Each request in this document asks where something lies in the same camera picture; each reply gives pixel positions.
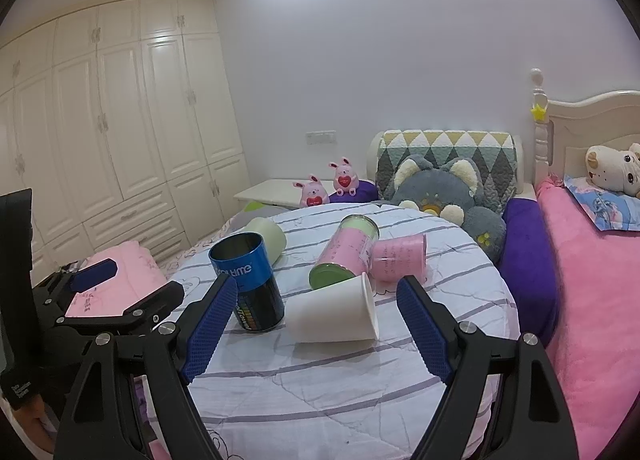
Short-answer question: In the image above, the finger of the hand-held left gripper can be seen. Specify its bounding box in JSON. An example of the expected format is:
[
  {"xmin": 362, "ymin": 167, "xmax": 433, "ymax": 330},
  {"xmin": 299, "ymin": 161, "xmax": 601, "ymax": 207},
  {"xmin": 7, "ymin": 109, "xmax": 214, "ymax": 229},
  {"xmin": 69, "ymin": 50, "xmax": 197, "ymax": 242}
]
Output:
[
  {"xmin": 31, "ymin": 258, "xmax": 119, "ymax": 313},
  {"xmin": 46, "ymin": 281, "xmax": 186, "ymax": 341}
]

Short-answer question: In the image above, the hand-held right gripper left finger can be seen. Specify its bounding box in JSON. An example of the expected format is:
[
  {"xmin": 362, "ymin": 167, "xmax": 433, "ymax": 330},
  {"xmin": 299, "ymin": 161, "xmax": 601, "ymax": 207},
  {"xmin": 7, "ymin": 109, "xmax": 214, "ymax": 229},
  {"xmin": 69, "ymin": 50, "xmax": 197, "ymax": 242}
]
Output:
[{"xmin": 55, "ymin": 274, "xmax": 239, "ymax": 460}]

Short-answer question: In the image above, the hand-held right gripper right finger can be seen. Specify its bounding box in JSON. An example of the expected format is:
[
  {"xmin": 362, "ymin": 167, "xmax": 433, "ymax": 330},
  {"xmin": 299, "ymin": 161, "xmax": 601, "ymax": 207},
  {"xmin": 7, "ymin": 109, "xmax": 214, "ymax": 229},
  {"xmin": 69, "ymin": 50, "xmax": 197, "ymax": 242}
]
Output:
[{"xmin": 396, "ymin": 275, "xmax": 593, "ymax": 460}]

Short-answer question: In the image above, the white cup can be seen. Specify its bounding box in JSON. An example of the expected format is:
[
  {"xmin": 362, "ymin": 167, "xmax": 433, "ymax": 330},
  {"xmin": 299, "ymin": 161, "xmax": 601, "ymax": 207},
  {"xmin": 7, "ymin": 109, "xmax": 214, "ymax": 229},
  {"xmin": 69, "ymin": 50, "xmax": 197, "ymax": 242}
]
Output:
[{"xmin": 285, "ymin": 271, "xmax": 381, "ymax": 344}]

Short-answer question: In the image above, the blue and black tin cup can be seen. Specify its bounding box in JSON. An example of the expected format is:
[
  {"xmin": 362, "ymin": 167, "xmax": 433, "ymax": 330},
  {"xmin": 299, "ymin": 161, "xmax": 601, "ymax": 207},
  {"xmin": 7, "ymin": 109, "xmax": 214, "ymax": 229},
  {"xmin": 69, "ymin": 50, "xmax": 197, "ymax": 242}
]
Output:
[{"xmin": 208, "ymin": 232, "xmax": 286, "ymax": 335}]

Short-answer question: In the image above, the pink cup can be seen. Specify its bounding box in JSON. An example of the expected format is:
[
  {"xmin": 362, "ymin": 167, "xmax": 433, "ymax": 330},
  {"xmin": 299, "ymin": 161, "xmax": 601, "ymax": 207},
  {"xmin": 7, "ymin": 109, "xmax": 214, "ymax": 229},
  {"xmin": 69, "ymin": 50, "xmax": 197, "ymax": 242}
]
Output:
[{"xmin": 370, "ymin": 233, "xmax": 429, "ymax": 284}]

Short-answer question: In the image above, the pale green cup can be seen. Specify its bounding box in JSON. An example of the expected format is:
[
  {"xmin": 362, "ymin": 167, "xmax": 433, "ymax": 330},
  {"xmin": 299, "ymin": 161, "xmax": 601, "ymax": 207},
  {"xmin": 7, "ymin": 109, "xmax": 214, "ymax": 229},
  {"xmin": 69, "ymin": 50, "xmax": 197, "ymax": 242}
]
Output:
[{"xmin": 244, "ymin": 216, "xmax": 288, "ymax": 267}]

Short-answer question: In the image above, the pink folded quilt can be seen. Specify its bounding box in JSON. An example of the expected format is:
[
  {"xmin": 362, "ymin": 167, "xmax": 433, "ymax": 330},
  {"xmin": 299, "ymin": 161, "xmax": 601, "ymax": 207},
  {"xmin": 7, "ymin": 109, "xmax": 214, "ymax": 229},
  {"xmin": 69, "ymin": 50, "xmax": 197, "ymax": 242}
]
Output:
[{"xmin": 62, "ymin": 241, "xmax": 171, "ymax": 319}]

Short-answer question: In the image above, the pink and green canister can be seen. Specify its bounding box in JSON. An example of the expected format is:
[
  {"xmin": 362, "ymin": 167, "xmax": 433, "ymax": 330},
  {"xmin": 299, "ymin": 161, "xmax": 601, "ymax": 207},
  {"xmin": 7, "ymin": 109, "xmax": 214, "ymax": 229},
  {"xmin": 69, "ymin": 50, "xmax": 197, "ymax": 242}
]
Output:
[{"xmin": 308, "ymin": 214, "xmax": 380, "ymax": 291}]

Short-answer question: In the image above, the white nightstand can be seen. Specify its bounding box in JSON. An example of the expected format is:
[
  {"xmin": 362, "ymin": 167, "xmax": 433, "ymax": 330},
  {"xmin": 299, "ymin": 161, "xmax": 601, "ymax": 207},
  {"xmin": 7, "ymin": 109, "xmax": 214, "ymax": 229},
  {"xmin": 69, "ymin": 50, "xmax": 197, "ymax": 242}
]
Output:
[{"xmin": 233, "ymin": 179, "xmax": 337, "ymax": 214}]

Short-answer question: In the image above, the grey cat plush toy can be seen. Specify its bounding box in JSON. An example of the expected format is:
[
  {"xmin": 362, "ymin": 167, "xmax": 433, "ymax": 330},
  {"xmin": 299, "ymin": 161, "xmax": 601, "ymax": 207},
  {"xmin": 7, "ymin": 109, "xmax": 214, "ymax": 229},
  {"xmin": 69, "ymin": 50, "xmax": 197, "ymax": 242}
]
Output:
[{"xmin": 382, "ymin": 154, "xmax": 509, "ymax": 264}]

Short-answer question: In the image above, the cream wardrobe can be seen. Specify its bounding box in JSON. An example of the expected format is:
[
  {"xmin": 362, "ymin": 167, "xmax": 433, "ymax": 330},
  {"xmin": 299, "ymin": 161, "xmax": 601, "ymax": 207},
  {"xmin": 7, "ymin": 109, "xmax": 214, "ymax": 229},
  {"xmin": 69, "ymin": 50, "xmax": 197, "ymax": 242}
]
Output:
[{"xmin": 0, "ymin": 0, "xmax": 251, "ymax": 287}]

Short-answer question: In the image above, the pink bunny toy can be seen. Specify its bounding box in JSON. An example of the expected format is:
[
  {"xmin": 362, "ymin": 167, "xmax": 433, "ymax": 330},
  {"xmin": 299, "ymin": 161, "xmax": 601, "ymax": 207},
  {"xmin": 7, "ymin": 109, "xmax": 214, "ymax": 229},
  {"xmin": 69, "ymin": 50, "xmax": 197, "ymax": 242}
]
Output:
[
  {"xmin": 327, "ymin": 156, "xmax": 359, "ymax": 197},
  {"xmin": 292, "ymin": 174, "xmax": 330, "ymax": 209}
]

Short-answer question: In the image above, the pink fleece blanket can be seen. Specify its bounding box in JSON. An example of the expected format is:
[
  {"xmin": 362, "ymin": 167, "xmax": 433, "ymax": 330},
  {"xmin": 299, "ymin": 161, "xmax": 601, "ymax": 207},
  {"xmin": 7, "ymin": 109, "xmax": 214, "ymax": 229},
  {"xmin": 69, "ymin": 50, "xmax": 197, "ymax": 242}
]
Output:
[{"xmin": 533, "ymin": 175, "xmax": 640, "ymax": 447}]

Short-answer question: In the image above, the triangle pattern quilted cover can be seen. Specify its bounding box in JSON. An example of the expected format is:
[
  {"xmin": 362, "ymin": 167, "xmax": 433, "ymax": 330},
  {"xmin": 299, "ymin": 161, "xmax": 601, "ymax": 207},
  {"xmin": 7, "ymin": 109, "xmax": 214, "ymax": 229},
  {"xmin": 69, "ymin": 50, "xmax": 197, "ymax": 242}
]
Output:
[{"xmin": 375, "ymin": 129, "xmax": 516, "ymax": 202}]

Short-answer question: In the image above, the blue printed pillow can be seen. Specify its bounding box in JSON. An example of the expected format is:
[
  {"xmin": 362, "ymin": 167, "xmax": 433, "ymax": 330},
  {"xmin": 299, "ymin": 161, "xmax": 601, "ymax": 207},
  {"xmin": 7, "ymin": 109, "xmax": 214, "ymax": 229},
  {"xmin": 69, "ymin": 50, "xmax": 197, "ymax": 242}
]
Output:
[{"xmin": 563, "ymin": 174, "xmax": 640, "ymax": 232}]

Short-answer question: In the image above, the white plush dog toy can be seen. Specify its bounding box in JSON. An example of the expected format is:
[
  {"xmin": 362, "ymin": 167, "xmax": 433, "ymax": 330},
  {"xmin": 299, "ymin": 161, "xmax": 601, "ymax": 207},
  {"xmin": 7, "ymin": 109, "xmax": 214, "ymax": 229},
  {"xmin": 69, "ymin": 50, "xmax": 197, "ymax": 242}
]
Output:
[{"xmin": 585, "ymin": 142, "xmax": 640, "ymax": 200}]

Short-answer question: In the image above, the cream wooden bed headboard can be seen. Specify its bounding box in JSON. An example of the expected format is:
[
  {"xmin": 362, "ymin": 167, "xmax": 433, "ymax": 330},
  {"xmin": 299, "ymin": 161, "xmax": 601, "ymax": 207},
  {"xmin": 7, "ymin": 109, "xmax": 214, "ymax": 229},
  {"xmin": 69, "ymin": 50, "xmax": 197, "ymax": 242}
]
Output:
[{"xmin": 529, "ymin": 68, "xmax": 640, "ymax": 192}]

